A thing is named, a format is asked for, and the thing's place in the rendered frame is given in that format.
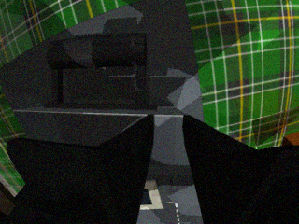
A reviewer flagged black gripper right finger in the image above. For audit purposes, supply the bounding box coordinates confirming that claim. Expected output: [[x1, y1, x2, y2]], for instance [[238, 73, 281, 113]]
[[182, 116, 299, 224]]

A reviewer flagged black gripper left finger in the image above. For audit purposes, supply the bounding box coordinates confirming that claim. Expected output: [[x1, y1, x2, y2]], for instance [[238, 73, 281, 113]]
[[7, 115, 153, 224]]

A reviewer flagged beige square tile with black centre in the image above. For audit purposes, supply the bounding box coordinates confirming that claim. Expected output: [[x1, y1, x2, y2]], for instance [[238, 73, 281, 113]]
[[139, 179, 163, 210]]

